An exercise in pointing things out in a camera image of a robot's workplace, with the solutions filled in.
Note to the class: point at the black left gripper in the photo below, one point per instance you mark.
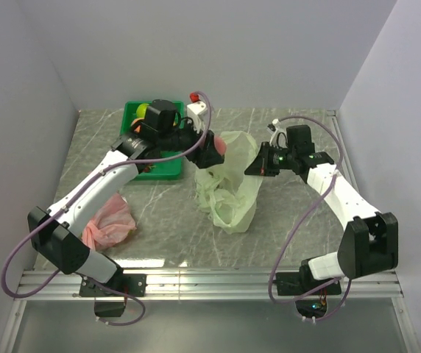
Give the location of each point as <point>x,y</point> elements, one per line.
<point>207,155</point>

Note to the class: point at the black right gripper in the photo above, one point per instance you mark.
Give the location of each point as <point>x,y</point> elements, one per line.
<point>261,164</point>

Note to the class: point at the pink fake peach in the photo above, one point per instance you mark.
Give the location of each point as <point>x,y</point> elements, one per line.
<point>220,145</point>

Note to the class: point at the light green plastic bag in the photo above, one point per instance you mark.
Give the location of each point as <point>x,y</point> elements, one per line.
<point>224,192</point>

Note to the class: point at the orange fake peach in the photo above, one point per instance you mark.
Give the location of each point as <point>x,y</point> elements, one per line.
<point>137,123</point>

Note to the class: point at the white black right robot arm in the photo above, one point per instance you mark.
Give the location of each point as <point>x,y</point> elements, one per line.
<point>370,241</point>

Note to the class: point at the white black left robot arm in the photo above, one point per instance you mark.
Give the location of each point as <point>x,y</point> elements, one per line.
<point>56,231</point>

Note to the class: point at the green fake apple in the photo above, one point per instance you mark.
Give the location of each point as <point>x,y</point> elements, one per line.
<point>141,110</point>

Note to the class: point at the pink plastic bag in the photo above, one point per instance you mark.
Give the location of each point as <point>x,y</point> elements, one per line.
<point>111,225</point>

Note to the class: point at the green plastic fruit tray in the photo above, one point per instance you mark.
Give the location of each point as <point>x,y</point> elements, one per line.
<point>165,171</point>

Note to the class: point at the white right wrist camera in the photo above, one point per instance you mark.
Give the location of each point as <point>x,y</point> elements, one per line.
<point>278,134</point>

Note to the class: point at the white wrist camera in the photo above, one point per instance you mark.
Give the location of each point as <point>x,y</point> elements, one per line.
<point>278,134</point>
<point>197,111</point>

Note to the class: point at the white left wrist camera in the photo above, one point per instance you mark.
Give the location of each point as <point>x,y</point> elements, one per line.
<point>197,111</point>

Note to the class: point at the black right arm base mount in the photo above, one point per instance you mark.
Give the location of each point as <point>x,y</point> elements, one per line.
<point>296,284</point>

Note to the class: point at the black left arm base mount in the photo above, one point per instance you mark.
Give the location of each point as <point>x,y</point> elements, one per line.
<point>110,301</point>

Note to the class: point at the aluminium table edge rail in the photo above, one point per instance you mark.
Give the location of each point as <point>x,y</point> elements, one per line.
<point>201,284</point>

